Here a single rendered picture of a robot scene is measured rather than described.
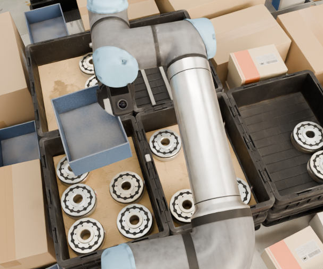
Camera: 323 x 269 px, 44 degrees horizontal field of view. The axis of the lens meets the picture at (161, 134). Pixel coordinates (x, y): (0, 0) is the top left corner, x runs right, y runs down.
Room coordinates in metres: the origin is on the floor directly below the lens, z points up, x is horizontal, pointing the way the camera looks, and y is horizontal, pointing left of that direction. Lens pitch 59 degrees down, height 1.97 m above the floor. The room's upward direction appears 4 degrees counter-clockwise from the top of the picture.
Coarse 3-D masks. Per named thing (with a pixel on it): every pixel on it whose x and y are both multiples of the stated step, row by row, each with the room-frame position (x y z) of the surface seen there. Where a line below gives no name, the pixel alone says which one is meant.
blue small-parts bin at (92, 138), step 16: (64, 96) 0.64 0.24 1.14; (80, 96) 0.65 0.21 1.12; (64, 112) 0.64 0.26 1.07; (80, 112) 0.63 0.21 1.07; (96, 112) 0.63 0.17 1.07; (64, 128) 0.59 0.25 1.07; (80, 128) 0.58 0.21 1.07; (96, 128) 0.58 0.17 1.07; (112, 128) 0.57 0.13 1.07; (64, 144) 0.50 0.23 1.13; (80, 144) 0.53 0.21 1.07; (96, 144) 0.53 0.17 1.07; (112, 144) 0.53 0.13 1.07; (128, 144) 0.49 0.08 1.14; (80, 160) 0.45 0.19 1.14; (96, 160) 0.46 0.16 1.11; (112, 160) 0.47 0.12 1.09
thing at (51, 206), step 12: (132, 120) 0.69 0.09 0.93; (144, 156) 0.56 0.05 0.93; (48, 168) 0.55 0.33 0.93; (48, 180) 0.51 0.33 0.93; (48, 192) 0.47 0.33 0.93; (156, 192) 0.45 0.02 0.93; (48, 204) 0.43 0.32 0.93; (156, 204) 0.41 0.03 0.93; (168, 228) 0.34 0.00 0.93; (132, 240) 0.32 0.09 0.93; (144, 240) 0.32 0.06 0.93; (60, 252) 0.30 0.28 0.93; (96, 252) 0.29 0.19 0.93; (60, 264) 0.27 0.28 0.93; (72, 264) 0.27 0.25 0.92
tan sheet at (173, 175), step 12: (228, 144) 0.64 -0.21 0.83; (180, 156) 0.61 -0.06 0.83; (156, 168) 0.57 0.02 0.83; (168, 168) 0.57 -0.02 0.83; (180, 168) 0.57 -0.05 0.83; (240, 168) 0.55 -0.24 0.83; (168, 180) 0.53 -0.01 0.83; (180, 180) 0.52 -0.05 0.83; (168, 192) 0.49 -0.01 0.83; (168, 204) 0.45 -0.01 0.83; (252, 204) 0.43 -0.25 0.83
